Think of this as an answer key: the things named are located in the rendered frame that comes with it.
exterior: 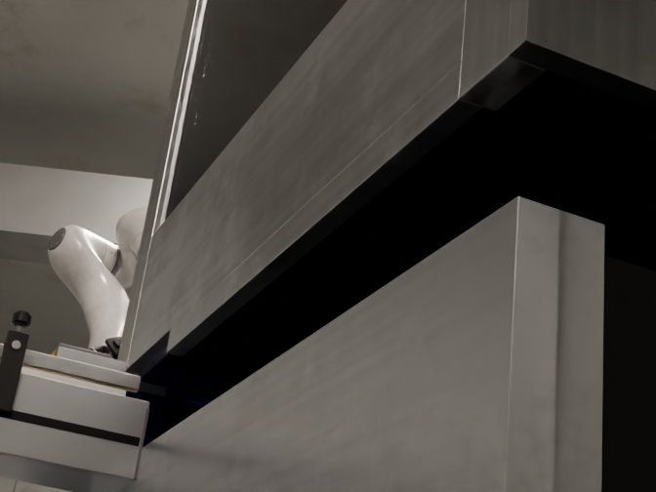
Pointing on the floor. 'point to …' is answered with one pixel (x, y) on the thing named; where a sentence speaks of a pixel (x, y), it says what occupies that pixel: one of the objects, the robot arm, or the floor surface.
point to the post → (161, 179)
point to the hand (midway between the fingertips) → (112, 349)
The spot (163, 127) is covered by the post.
